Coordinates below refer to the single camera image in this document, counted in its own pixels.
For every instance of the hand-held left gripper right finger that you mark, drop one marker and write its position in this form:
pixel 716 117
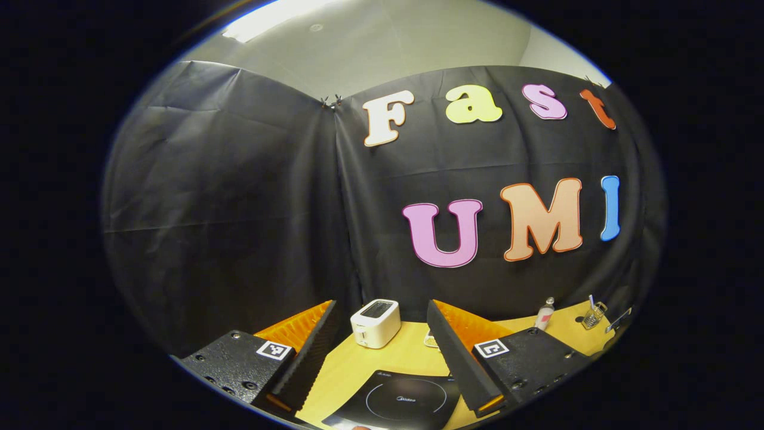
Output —
pixel 462 373

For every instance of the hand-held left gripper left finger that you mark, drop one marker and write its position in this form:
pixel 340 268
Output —
pixel 310 364

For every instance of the black induction cooktop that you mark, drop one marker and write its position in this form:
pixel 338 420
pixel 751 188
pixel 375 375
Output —
pixel 400 400

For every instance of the white divided dish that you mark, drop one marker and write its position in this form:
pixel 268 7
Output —
pixel 431 341

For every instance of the white toaster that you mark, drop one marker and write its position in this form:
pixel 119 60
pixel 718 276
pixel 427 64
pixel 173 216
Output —
pixel 376 325

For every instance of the small clear bottle pink label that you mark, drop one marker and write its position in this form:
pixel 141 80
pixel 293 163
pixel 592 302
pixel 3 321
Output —
pixel 544 316

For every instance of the clear glass cup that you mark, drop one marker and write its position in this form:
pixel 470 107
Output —
pixel 592 319

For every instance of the thin silver metal bar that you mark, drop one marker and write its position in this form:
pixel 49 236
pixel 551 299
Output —
pixel 618 320

